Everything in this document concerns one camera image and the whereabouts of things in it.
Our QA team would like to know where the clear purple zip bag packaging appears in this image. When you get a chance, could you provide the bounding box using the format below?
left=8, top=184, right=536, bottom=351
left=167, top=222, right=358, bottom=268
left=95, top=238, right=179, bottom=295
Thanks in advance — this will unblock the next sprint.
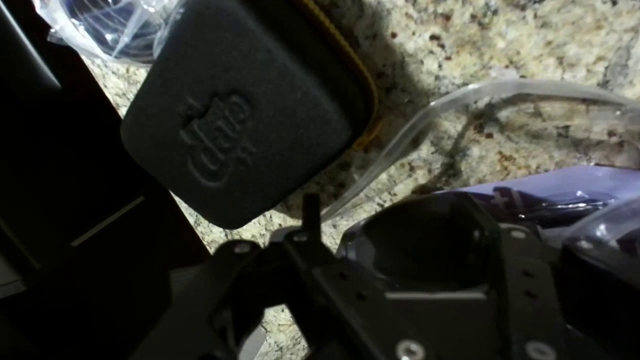
left=318, top=75, right=640, bottom=268

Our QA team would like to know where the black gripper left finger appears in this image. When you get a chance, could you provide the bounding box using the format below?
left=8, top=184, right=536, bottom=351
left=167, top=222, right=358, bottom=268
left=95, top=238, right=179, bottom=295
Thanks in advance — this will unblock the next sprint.
left=130, top=189, right=403, bottom=360

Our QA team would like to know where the black flat box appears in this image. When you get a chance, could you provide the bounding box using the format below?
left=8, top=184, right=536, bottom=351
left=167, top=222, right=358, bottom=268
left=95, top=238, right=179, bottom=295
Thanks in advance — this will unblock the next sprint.
left=0, top=0, right=211, bottom=360

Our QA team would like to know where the clear bag with cable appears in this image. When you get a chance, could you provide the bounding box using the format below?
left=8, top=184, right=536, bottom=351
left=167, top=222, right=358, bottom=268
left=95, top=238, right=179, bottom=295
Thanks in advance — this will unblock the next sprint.
left=29, top=0, right=190, bottom=66

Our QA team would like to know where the dark grey zip case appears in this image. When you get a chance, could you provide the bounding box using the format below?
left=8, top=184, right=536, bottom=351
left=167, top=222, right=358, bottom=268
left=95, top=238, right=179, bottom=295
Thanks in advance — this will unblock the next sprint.
left=117, top=0, right=384, bottom=232

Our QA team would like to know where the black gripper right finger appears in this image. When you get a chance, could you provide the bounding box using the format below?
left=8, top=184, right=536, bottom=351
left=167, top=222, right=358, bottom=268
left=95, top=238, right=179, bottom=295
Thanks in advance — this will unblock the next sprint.
left=488, top=198, right=640, bottom=360

